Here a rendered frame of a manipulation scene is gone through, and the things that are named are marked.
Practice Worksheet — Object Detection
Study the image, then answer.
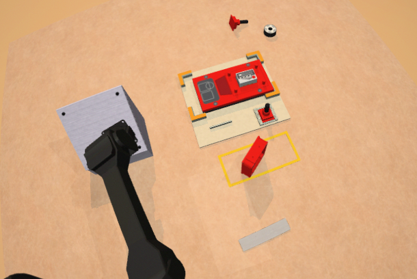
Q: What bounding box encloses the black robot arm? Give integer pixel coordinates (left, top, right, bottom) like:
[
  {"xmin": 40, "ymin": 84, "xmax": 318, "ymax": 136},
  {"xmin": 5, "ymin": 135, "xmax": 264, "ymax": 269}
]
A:
[{"xmin": 84, "ymin": 120, "xmax": 185, "ymax": 279}]

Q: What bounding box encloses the grey flat bar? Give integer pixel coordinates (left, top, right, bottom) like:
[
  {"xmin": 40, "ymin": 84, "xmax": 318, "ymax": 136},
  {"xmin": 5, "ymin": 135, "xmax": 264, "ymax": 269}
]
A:
[{"xmin": 239, "ymin": 218, "xmax": 290, "ymax": 251}]

